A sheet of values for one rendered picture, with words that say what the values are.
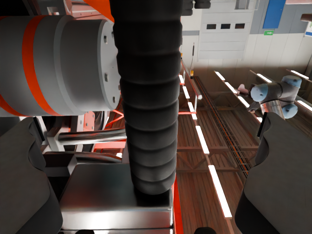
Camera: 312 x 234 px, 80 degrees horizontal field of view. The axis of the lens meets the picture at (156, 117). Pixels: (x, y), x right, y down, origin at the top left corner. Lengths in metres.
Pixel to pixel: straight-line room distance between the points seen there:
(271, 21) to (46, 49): 14.96
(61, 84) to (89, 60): 0.04
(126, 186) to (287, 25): 15.63
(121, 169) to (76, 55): 0.14
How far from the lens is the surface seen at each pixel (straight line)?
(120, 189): 0.16
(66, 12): 0.55
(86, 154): 0.35
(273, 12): 15.05
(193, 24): 11.47
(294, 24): 15.92
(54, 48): 0.25
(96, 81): 0.24
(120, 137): 0.39
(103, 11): 0.74
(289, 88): 1.03
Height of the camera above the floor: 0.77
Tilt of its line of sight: 30 degrees up
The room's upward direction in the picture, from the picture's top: 179 degrees clockwise
